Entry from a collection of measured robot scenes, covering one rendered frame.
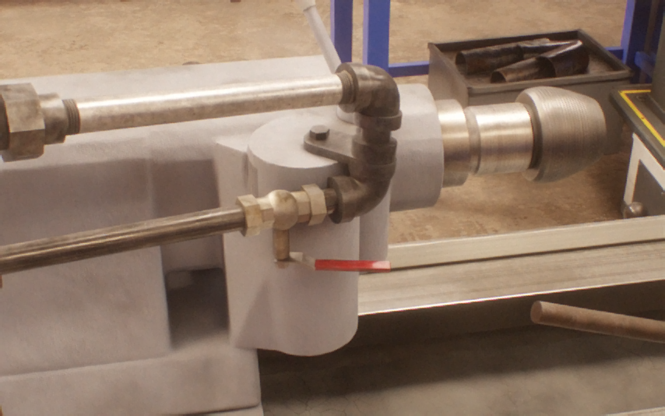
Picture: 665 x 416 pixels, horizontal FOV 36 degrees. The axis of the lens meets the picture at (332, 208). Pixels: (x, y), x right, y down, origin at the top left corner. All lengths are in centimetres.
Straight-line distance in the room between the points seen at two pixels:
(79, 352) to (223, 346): 11
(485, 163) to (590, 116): 10
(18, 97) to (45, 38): 367
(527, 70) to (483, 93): 17
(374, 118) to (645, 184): 209
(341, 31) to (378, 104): 255
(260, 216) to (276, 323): 14
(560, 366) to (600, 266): 13
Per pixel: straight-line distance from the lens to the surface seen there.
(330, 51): 81
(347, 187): 73
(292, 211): 72
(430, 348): 124
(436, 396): 120
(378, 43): 279
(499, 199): 303
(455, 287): 118
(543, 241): 127
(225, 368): 86
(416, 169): 87
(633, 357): 130
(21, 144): 61
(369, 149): 73
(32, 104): 61
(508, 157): 92
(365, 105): 71
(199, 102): 65
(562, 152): 92
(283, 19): 434
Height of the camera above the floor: 151
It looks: 31 degrees down
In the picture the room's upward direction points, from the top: straight up
